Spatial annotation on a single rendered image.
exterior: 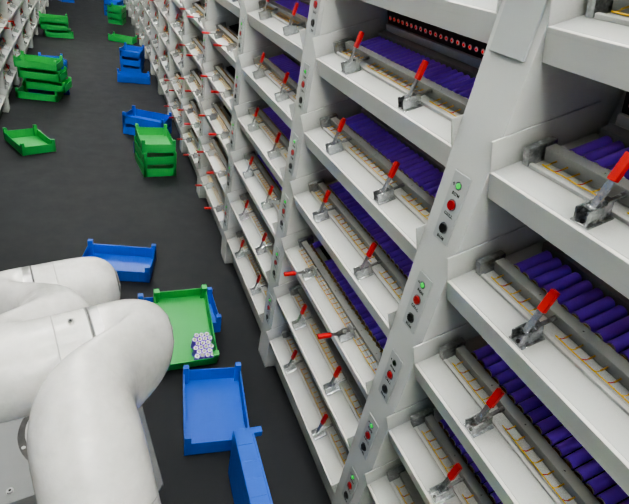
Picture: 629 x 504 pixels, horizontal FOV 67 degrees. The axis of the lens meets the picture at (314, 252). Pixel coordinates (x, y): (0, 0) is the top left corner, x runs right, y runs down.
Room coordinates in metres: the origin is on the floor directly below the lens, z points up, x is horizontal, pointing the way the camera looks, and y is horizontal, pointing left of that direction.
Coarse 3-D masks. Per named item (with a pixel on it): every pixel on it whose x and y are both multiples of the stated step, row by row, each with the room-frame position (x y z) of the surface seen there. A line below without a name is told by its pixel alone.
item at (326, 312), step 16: (288, 240) 1.30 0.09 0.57; (304, 240) 1.31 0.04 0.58; (288, 256) 1.27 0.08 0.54; (304, 256) 1.26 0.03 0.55; (320, 256) 1.26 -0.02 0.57; (304, 288) 1.15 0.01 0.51; (320, 288) 1.12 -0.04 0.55; (320, 304) 1.05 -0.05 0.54; (336, 320) 0.99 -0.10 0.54; (336, 336) 0.94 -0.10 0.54; (352, 352) 0.89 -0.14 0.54; (352, 368) 0.84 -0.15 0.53; (368, 368) 0.84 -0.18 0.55; (368, 384) 0.76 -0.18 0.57
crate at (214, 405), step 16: (224, 368) 1.21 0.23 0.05; (240, 368) 1.21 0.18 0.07; (192, 384) 1.15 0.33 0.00; (208, 384) 1.16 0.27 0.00; (224, 384) 1.18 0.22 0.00; (240, 384) 1.17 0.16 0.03; (192, 400) 1.08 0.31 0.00; (208, 400) 1.09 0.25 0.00; (224, 400) 1.11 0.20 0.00; (240, 400) 1.12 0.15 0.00; (192, 416) 1.02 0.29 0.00; (208, 416) 1.03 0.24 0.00; (224, 416) 1.04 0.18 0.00; (240, 416) 1.06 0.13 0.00; (192, 432) 0.96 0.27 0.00; (208, 432) 0.97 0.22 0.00; (224, 432) 0.98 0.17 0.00; (192, 448) 0.89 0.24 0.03; (208, 448) 0.90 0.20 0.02; (224, 448) 0.92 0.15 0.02
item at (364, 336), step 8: (304, 248) 1.28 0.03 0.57; (312, 256) 1.23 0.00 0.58; (312, 264) 1.21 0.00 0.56; (320, 264) 1.19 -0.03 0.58; (320, 272) 1.16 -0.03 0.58; (328, 280) 1.12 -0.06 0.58; (328, 288) 1.10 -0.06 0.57; (336, 288) 1.08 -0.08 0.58; (336, 296) 1.05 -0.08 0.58; (344, 304) 1.02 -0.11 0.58; (344, 312) 1.01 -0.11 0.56; (352, 312) 0.99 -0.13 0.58; (352, 320) 0.96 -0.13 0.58; (360, 328) 0.94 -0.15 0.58; (360, 336) 0.92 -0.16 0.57; (368, 336) 0.91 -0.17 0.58; (368, 344) 0.89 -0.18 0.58; (376, 352) 0.86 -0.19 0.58; (376, 360) 0.84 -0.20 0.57; (376, 368) 0.83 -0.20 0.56
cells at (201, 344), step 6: (198, 336) 1.29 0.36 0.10; (204, 336) 1.30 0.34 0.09; (210, 336) 1.31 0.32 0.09; (192, 342) 1.27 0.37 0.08; (198, 342) 1.27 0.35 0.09; (204, 342) 1.28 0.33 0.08; (210, 342) 1.29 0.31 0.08; (192, 348) 1.29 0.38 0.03; (198, 348) 1.26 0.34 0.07; (204, 348) 1.26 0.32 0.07; (210, 348) 1.27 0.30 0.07; (192, 354) 1.26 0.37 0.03; (198, 354) 1.23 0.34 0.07; (204, 354) 1.24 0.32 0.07; (210, 354) 1.25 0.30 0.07
